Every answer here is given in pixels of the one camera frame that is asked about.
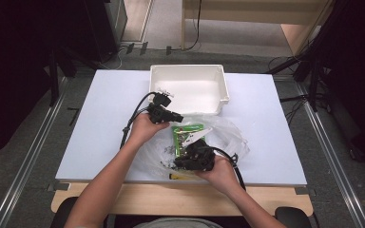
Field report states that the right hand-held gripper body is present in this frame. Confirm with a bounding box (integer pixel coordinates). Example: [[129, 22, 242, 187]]
[[182, 126, 217, 172]]

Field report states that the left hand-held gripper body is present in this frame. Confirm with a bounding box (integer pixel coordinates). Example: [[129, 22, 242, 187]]
[[146, 89, 175, 124]]

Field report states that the green snack packet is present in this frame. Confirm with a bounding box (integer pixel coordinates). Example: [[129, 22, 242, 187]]
[[170, 123, 207, 160]]

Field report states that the white plastic bin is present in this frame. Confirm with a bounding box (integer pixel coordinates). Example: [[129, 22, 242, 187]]
[[147, 64, 231, 117]]

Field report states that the clear plastic bag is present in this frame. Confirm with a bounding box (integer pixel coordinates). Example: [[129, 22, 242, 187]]
[[139, 113, 251, 183]]

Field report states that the person's left hand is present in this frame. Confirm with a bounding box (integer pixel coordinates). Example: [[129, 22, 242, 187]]
[[127, 112, 171, 150]]

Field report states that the person's right hand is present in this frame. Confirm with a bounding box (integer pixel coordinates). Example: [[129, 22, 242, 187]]
[[196, 156, 240, 196]]

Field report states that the yellow black label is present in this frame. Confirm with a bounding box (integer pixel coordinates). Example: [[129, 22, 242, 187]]
[[168, 173, 194, 181]]

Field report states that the wooden table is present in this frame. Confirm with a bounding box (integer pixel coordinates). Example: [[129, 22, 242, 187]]
[[50, 181, 315, 217]]

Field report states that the person's grey shirt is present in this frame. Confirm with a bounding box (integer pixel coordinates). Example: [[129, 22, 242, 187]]
[[132, 217, 223, 228]]

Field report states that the black floor tape strip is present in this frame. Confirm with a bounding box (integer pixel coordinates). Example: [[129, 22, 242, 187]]
[[67, 106, 81, 126]]

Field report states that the black cabinet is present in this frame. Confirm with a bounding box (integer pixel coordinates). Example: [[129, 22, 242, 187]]
[[84, 0, 128, 64]]

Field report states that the black chair armrest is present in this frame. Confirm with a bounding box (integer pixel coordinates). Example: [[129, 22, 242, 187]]
[[274, 206, 314, 228], [49, 196, 79, 228]]

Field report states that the light wooden shelf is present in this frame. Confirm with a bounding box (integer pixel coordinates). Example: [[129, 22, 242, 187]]
[[181, 0, 335, 56]]

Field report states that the black tripod stand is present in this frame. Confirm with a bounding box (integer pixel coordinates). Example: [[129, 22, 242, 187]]
[[264, 47, 332, 112]]

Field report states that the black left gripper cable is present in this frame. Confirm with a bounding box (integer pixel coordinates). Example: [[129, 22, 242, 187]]
[[119, 91, 158, 150]]

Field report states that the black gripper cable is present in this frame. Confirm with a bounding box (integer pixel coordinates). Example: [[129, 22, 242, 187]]
[[213, 146, 247, 192], [119, 91, 158, 150]]

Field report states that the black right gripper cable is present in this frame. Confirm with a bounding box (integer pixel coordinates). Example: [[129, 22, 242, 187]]
[[213, 146, 247, 192]]

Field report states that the white floor cable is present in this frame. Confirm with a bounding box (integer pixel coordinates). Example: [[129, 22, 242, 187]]
[[106, 47, 124, 71]]

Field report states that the black hanging cable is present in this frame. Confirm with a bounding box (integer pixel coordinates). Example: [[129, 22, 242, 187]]
[[185, 0, 202, 52]]

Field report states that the metal floor rail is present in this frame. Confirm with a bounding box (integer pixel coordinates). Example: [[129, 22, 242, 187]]
[[293, 81, 365, 228], [0, 75, 69, 228]]

